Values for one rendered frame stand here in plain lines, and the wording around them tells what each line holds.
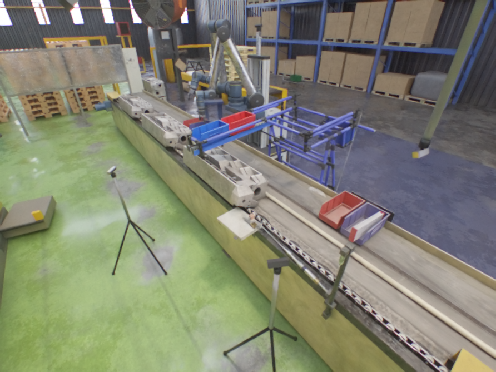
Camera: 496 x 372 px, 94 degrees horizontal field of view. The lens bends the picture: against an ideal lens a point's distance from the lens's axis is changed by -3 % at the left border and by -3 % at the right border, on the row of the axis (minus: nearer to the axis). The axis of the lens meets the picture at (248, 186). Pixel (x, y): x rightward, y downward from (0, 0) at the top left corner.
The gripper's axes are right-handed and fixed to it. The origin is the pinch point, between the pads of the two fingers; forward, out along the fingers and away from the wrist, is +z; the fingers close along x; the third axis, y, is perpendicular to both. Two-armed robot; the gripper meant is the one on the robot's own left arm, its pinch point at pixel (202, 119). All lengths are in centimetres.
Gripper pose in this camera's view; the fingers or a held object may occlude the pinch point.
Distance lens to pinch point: 353.6
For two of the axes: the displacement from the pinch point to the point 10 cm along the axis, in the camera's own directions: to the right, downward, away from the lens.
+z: 0.0, 8.4, 5.5
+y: -7.9, 3.3, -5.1
